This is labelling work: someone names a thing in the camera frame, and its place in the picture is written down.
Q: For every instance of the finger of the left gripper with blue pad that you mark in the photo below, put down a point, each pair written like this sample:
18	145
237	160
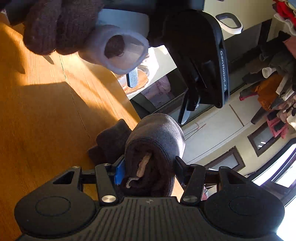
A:
132	78

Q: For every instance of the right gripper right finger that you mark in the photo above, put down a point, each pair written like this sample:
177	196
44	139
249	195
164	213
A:
191	179

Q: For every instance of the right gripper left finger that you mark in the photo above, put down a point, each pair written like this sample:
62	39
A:
108	181

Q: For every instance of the dark grey knit pants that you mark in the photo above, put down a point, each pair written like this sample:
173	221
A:
149	150

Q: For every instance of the pile of clothes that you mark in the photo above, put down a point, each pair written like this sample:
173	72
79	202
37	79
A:
272	76

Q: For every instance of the pink bed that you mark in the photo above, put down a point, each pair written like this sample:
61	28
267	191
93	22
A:
163	91

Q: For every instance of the dark brown knit garment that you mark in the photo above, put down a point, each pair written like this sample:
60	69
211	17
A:
61	26

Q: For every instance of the white black vacuum handle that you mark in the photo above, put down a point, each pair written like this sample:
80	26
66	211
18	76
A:
230	23

